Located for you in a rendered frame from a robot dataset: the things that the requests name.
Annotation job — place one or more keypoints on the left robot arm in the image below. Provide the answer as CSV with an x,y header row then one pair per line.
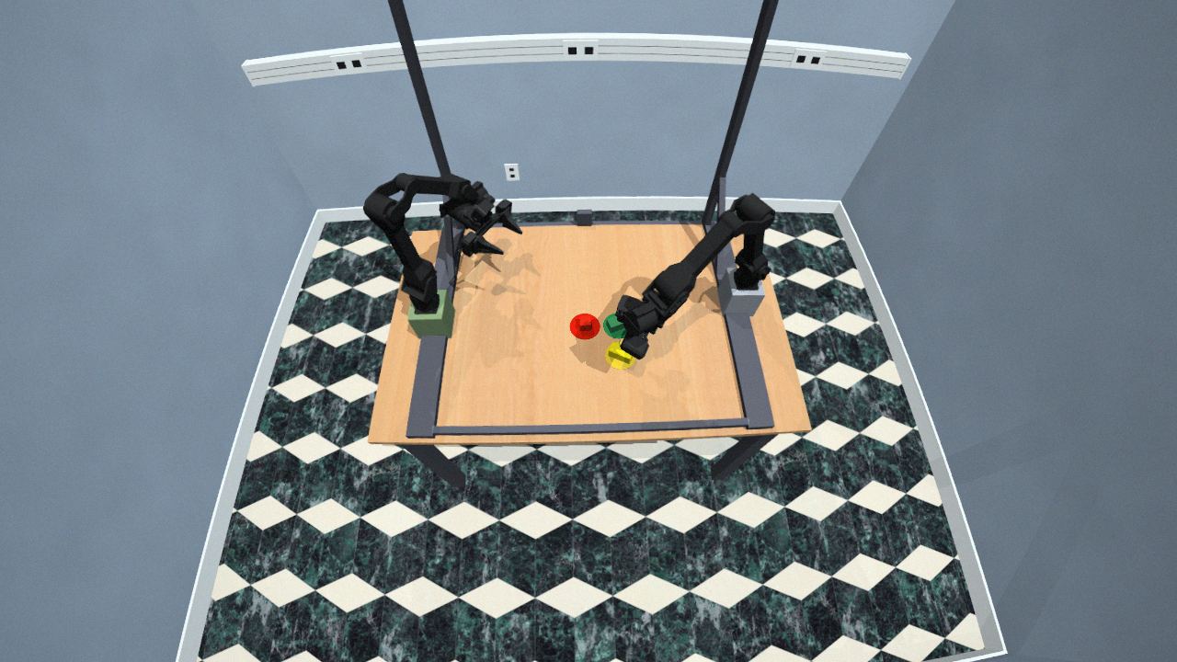
x,y
676,282

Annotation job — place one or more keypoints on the black metal support frame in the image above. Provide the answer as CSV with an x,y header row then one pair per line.
x,y
718,190

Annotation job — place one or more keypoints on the red circle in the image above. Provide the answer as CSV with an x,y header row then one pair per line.
x,y
575,327

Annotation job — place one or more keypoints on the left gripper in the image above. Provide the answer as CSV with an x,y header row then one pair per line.
x,y
638,346

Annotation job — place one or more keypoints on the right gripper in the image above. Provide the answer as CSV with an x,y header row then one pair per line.
x,y
471,242

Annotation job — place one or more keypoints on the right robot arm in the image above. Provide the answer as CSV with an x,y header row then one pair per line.
x,y
386,213

